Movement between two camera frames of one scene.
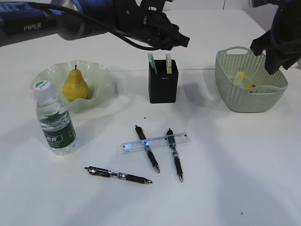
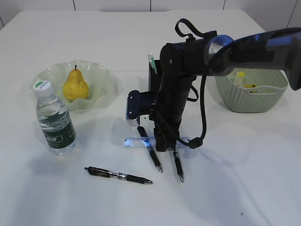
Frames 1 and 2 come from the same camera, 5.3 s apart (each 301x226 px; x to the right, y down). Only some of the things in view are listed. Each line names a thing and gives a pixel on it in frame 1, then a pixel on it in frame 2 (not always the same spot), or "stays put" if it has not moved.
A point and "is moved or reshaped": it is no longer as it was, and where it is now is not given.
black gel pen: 170,135 stays put
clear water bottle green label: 55,123 stays put
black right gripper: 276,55 → 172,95
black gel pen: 143,139 is moved or reshaped
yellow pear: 75,87 stays put
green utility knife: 152,61 stays put
